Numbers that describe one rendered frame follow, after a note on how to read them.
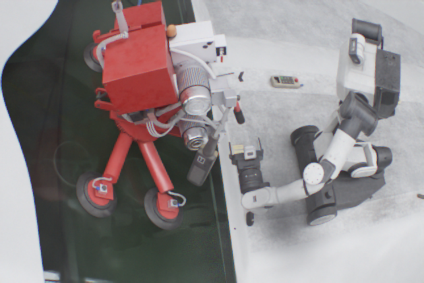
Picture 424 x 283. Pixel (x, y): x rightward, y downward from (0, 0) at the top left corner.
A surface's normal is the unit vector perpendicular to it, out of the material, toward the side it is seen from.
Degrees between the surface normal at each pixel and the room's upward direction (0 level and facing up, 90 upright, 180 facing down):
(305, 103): 0
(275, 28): 0
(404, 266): 34
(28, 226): 21
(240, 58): 8
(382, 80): 28
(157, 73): 90
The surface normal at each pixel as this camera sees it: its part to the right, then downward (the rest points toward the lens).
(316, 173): -0.44, -0.14
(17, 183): 0.56, -0.43
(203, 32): -0.07, -0.47
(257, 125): 0.22, -0.49
